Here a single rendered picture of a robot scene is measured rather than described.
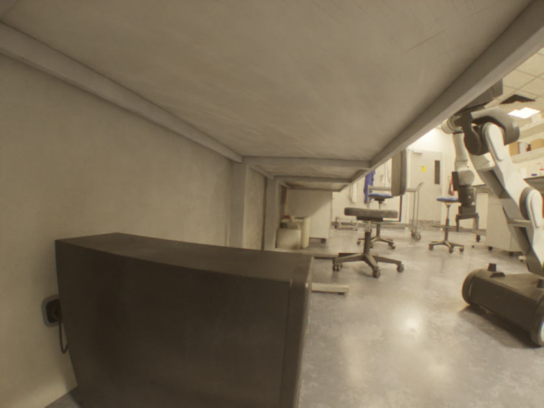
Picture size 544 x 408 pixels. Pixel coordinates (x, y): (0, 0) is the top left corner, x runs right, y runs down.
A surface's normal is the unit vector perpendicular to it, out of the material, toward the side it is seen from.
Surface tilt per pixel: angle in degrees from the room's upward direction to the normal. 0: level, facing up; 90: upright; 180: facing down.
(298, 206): 90
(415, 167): 90
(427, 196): 90
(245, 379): 90
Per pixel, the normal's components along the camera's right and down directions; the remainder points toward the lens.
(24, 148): 0.98, 0.06
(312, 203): -0.18, 0.00
